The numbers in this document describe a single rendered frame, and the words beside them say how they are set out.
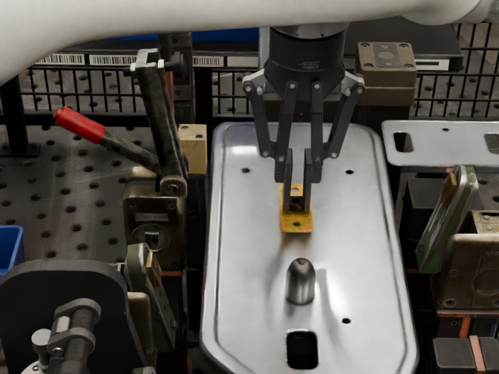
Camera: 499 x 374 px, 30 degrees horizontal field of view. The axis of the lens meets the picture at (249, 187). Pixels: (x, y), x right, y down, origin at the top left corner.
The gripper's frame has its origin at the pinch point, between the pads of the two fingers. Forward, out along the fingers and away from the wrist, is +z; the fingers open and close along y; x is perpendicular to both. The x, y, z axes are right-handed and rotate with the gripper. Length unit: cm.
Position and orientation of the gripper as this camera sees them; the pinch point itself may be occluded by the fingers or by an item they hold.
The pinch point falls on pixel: (297, 180)
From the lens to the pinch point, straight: 106.3
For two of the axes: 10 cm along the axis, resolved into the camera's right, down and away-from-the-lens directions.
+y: 10.0, 0.2, 0.1
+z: -0.2, 7.8, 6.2
